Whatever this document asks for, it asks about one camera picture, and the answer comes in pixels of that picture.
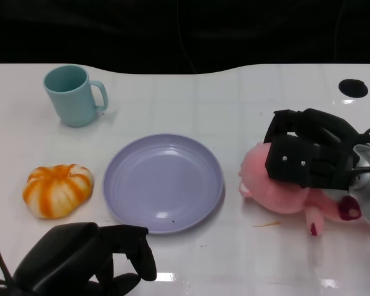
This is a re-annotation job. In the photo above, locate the pink plush beaver doll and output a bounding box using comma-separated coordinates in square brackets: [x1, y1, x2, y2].
[237, 141, 361, 237]

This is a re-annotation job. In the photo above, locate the teal plastic mug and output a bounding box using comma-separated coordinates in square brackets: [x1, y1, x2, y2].
[43, 64, 109, 128]

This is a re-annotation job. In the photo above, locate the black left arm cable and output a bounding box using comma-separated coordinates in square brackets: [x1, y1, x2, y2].
[0, 246, 19, 296]

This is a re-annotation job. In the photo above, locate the orange white pumpkin toy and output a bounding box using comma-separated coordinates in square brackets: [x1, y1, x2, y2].
[22, 165, 95, 220]

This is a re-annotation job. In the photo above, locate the lilac round plate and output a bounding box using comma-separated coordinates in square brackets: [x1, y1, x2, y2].
[102, 133, 225, 235]

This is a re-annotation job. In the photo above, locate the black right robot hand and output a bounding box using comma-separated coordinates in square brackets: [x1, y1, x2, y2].
[263, 108, 361, 189]

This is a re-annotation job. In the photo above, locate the black oval table grommet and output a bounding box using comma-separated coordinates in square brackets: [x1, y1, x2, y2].
[339, 79, 369, 98]

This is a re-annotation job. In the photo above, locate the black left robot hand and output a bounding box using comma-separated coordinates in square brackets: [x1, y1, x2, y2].
[12, 221, 157, 296]

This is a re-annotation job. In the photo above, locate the black backdrop cloth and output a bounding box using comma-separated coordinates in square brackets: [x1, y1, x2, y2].
[0, 0, 370, 75]

